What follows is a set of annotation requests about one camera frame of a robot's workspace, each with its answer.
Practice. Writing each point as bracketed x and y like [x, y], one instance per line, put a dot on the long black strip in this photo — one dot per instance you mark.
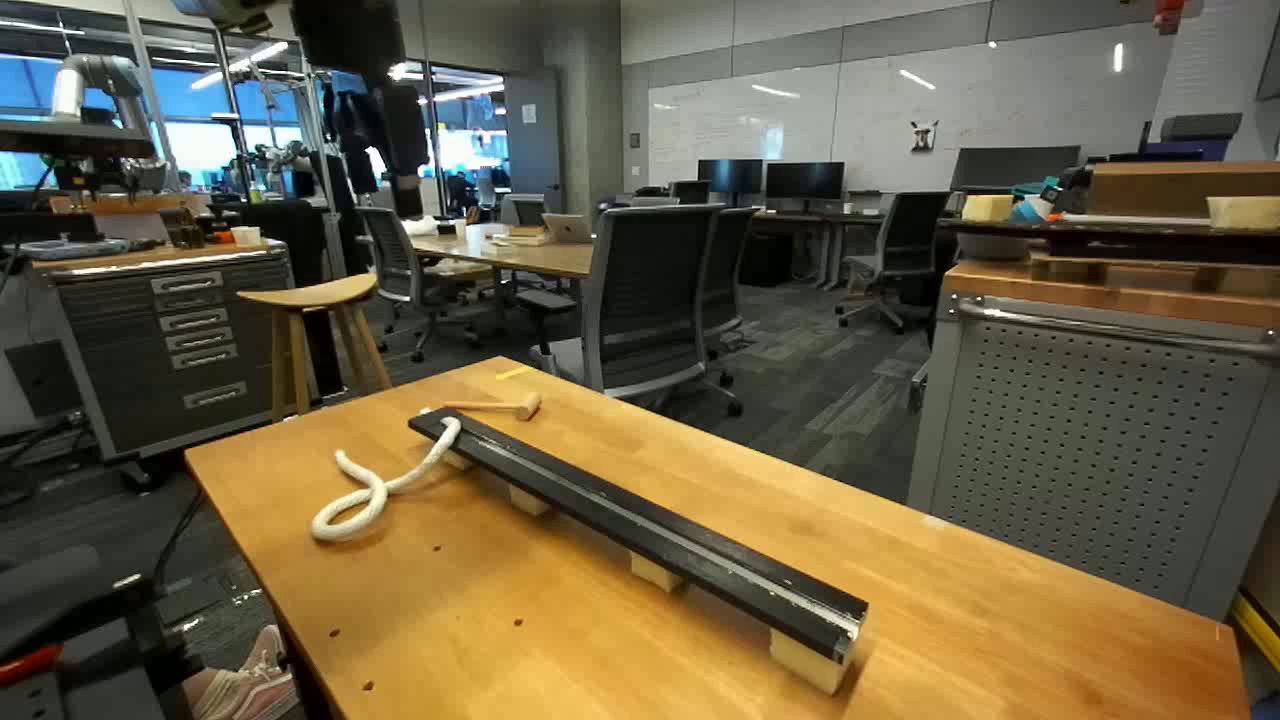
[815, 628]

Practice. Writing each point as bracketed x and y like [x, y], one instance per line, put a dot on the grey office chair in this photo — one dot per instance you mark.
[640, 304]

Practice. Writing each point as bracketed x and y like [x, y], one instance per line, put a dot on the small wooden mallet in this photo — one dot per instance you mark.
[505, 406]

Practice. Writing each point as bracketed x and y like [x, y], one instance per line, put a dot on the long wooden office table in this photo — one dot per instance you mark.
[500, 246]

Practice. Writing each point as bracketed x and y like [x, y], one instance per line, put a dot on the black computer monitor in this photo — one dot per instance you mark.
[806, 182]
[729, 176]

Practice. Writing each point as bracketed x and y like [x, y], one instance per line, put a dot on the wooden stool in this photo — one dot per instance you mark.
[333, 304]

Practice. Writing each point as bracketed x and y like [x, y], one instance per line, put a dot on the grey drawer cabinet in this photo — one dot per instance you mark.
[167, 347]

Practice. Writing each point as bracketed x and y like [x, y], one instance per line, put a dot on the grey perforated metal cabinet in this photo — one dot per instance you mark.
[1129, 433]

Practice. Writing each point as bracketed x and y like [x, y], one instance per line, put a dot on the wooden box on cabinet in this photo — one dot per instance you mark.
[1175, 186]

